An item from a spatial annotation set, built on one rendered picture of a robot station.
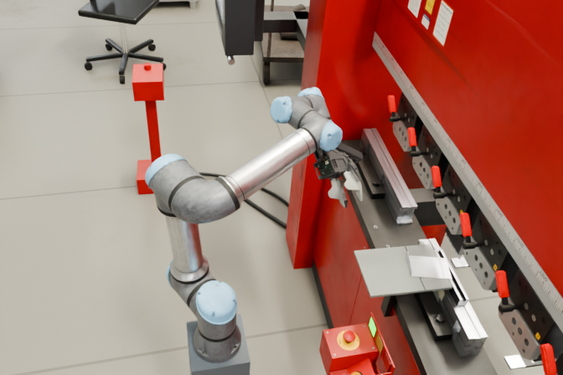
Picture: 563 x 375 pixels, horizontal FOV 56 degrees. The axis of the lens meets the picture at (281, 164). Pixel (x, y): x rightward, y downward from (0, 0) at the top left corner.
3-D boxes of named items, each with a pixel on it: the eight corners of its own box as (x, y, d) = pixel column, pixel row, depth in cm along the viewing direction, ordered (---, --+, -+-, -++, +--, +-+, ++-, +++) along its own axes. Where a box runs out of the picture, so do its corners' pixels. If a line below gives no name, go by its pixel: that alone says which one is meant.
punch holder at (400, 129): (391, 130, 197) (400, 91, 186) (413, 128, 198) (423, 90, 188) (405, 154, 185) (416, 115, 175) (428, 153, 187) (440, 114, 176)
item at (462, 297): (431, 255, 177) (433, 249, 175) (440, 255, 177) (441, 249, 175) (457, 305, 161) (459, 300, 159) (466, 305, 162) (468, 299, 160)
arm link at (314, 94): (288, 97, 160) (307, 97, 166) (301, 130, 158) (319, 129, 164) (306, 85, 155) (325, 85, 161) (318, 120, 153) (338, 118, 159)
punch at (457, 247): (442, 235, 169) (451, 213, 163) (448, 235, 169) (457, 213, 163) (456, 259, 161) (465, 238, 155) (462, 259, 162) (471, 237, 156)
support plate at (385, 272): (353, 252, 173) (353, 250, 172) (429, 245, 177) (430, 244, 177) (369, 298, 159) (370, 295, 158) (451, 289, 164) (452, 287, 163)
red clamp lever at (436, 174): (431, 166, 157) (436, 198, 156) (444, 165, 158) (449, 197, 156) (428, 166, 159) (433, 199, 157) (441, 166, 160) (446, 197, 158)
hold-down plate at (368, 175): (350, 153, 234) (351, 147, 232) (362, 152, 235) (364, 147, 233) (371, 199, 211) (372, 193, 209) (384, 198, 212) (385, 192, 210)
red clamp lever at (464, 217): (460, 213, 142) (466, 249, 140) (474, 211, 143) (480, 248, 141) (457, 213, 144) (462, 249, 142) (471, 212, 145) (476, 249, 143)
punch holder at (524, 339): (495, 310, 136) (517, 268, 125) (524, 307, 137) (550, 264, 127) (525, 364, 124) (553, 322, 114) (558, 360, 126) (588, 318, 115)
